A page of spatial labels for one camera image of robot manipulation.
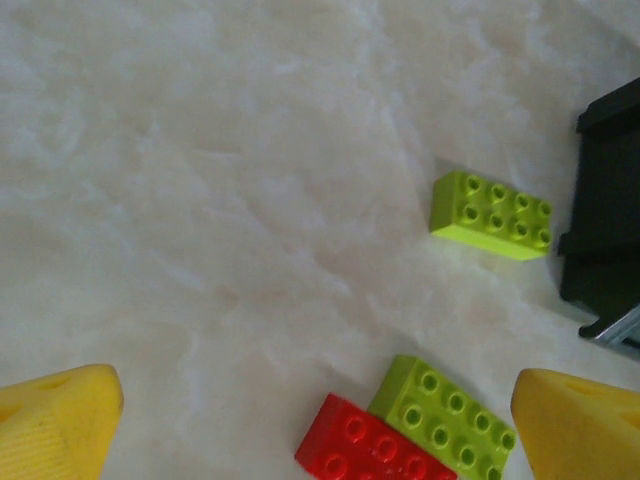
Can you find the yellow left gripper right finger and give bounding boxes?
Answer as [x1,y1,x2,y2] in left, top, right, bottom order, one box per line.
[509,368,640,480]

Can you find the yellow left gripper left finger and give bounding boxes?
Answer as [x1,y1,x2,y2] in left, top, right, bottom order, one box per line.
[0,363,124,480]

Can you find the lime green lego brick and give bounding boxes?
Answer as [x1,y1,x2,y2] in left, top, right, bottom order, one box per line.
[428,169,555,262]
[367,353,518,480]

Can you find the red lego brick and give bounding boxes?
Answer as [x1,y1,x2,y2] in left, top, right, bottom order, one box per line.
[294,392,459,480]

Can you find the black bin with red bricks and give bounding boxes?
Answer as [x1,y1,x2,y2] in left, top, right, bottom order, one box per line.
[557,74,640,349]

